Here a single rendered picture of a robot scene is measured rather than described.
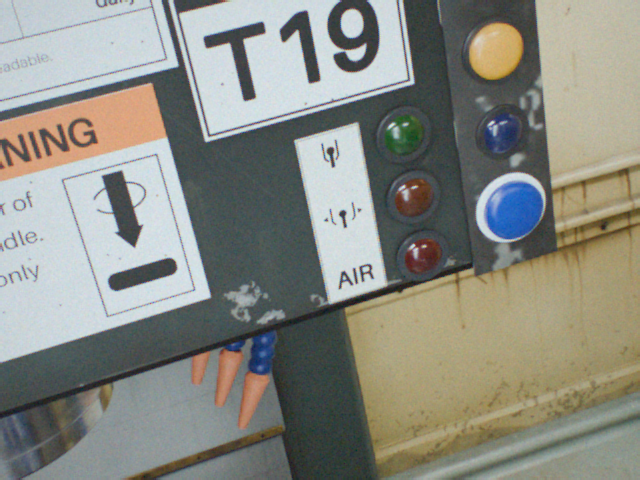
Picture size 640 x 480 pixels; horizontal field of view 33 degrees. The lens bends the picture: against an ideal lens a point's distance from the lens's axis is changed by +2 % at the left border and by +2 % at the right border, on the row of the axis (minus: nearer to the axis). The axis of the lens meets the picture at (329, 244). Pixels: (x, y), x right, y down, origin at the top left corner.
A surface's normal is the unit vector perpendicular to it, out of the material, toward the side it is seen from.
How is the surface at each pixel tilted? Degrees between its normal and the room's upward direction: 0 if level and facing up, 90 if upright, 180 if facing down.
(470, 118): 90
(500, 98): 90
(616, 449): 0
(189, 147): 90
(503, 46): 87
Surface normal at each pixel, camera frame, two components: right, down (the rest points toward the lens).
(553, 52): 0.29, 0.40
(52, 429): 0.72, 0.20
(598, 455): -0.18, -0.87
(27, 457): 0.52, 0.30
